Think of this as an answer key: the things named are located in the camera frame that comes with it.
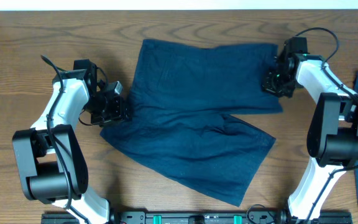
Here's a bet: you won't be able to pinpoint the dark blue shorts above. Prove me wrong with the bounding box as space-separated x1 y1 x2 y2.
100 39 282 206

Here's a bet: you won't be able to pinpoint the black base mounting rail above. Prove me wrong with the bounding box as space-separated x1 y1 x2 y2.
40 208 353 224

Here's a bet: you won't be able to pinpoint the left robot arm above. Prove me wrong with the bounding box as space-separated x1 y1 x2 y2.
12 56 130 223

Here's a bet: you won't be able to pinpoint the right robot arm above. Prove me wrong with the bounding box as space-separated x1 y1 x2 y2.
262 36 358 223

